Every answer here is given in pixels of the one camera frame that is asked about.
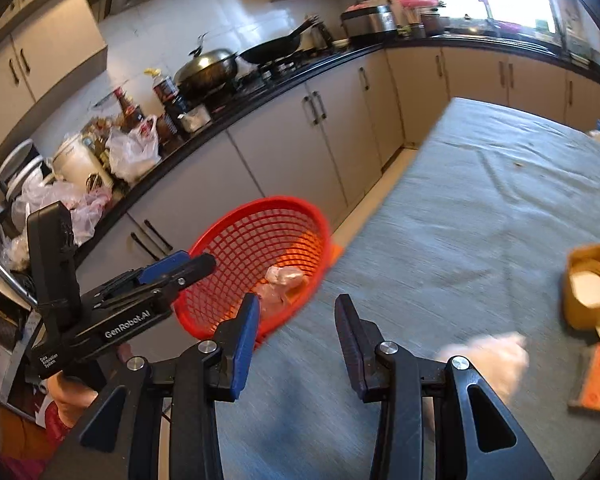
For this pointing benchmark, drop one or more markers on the black steel rice cooker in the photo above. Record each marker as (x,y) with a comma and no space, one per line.
(370,22)

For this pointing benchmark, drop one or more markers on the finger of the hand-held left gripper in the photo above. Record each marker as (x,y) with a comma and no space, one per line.
(165,264)
(197,267)

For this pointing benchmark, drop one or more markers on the red plastic mesh basket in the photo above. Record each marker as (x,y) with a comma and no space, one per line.
(220,240)

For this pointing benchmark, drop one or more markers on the dark bottle red cap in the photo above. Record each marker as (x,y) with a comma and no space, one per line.
(130,110)

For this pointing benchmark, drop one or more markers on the gas stove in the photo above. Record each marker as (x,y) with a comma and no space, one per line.
(280,67)

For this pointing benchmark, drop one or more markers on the square steel container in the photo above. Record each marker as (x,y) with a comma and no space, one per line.
(196,119)

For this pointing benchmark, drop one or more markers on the steel kettle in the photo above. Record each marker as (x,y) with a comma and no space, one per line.
(322,35)

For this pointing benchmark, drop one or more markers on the yellow cup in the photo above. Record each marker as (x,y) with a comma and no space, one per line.
(575,310)

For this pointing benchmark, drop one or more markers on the white plastic bag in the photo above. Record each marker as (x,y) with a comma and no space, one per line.
(130,152)

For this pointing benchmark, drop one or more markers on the pink plastic bags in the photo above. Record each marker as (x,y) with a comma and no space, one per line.
(50,195)

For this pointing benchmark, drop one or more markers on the dark bottle yellow cap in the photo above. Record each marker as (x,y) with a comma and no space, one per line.
(166,91)

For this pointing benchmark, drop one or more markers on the white tissue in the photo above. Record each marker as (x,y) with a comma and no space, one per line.
(495,360)

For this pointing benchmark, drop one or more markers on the orange packet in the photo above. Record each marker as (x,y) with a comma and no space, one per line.
(597,385)

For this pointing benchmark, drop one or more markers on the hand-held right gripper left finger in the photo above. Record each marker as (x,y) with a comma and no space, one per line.
(245,345)

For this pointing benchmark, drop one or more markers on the orange stool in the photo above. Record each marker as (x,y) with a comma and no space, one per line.
(335,255)

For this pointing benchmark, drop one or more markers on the sink faucet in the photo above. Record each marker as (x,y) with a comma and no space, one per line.
(481,2)

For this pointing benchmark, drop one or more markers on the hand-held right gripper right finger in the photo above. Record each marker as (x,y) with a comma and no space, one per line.
(352,355)

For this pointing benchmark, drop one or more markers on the lidded steel wok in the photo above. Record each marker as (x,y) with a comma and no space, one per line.
(207,67)

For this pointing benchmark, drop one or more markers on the black wok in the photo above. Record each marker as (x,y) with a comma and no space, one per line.
(270,50)

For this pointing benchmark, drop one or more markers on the crumpled pale tissue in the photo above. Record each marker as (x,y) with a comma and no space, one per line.
(280,282)

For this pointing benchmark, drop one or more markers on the white electric kettle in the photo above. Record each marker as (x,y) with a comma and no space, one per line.
(80,162)

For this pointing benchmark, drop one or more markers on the dark cooking pot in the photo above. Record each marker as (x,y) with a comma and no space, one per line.
(430,22)

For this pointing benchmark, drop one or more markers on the beige base cabinets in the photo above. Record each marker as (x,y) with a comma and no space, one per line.
(290,150)

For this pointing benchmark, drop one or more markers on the person's left hand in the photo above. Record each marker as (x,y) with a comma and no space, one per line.
(70,397)

